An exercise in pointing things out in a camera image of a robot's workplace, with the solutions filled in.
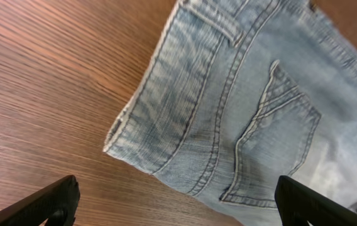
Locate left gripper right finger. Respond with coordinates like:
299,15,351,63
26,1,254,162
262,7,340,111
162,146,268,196
275,176,357,226

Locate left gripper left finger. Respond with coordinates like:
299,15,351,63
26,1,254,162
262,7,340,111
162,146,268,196
0,175,80,226

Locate light blue denim shorts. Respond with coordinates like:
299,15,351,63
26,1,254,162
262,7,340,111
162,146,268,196
104,0,357,225

